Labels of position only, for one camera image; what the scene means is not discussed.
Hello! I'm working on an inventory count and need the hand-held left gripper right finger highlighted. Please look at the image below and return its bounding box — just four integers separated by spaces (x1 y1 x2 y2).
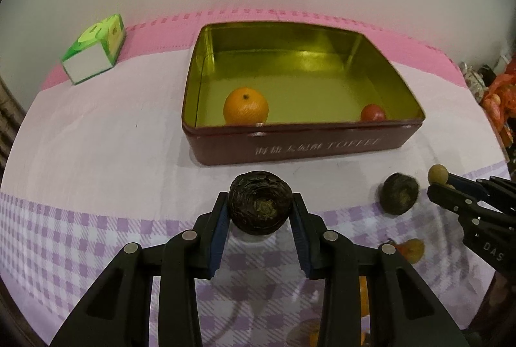
291 192 470 347

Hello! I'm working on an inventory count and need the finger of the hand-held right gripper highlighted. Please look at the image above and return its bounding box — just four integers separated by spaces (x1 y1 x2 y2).
427 185 516 227
444 173 516 207

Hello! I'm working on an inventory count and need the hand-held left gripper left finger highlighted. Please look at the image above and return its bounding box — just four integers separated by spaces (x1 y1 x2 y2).
50 192 231 347

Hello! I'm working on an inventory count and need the small pale green fruit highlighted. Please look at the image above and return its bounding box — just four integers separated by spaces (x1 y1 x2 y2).
428 164 448 184

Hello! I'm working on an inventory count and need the dark brown wrinkled fruit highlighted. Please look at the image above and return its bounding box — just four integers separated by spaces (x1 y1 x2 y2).
381 172 419 216
228 171 293 236

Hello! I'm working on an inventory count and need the small yellowish fruit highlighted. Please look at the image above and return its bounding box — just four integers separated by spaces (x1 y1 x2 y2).
395 238 425 263

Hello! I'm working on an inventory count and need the orange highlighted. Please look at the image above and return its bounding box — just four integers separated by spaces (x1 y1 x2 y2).
223 87 269 126
308 320 367 347

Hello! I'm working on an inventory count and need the dark red metal tin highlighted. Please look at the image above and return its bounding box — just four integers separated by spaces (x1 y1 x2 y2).
181 21 426 166

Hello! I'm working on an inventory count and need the orange plastic bag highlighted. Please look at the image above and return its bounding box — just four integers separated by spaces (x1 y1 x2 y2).
484 73 516 130

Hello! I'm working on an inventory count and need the floral patterned object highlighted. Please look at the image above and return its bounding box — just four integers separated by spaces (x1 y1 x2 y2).
461 63 490 102

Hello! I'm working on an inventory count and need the red tomato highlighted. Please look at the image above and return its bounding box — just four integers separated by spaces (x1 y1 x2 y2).
360 104 387 122

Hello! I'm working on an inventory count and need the pink and purple checked tablecloth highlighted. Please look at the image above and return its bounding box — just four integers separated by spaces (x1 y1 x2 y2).
0 9 511 347

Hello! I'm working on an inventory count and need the green tissue box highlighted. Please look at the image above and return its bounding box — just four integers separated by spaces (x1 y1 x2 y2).
61 14 126 85

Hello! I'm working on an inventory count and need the bamboo furniture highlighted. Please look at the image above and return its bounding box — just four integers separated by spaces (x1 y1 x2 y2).
0 77 29 154

